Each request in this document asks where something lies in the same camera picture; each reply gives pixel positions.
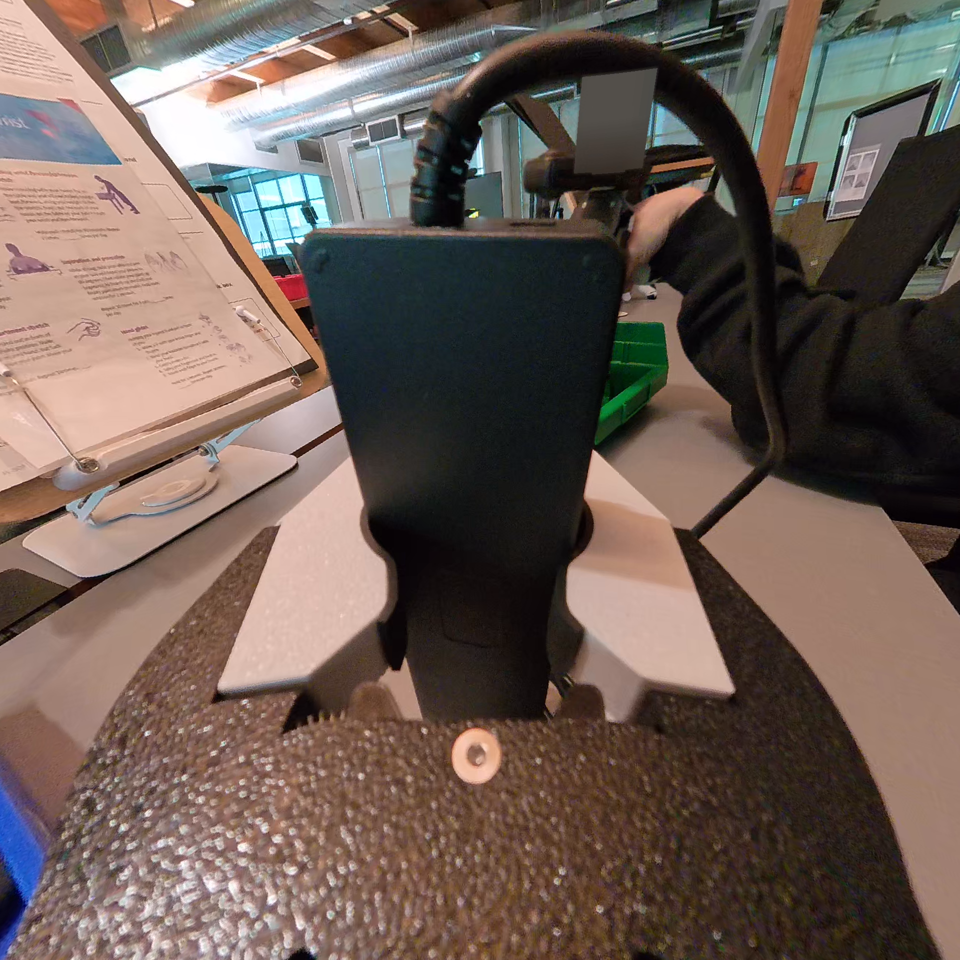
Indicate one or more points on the white instruction sheet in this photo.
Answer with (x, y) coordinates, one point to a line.
(30, 45)

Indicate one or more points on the red plastic bin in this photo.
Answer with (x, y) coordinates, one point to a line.
(289, 286)

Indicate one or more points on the black framed notice board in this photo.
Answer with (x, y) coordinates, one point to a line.
(874, 150)

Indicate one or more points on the person's right hand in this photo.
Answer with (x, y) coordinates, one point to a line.
(660, 221)

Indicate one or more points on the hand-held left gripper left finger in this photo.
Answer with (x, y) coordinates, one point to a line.
(300, 615)

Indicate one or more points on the wooden document stand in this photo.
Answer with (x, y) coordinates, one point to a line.
(225, 472)

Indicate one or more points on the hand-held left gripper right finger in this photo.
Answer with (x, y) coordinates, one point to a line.
(645, 607)

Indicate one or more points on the black usb hub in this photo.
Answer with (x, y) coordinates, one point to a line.
(465, 375)

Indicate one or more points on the laminated exercise sheet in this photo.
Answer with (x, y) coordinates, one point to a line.
(112, 300)

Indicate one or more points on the black chair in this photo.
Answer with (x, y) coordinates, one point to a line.
(885, 225)

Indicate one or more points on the wooden post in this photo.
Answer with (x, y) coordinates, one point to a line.
(787, 90)

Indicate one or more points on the person's right forearm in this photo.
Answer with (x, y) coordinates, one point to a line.
(862, 375)

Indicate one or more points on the green plastic bin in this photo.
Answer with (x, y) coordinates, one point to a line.
(637, 367)

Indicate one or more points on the blue plastic bin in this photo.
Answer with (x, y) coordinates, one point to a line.
(19, 840)

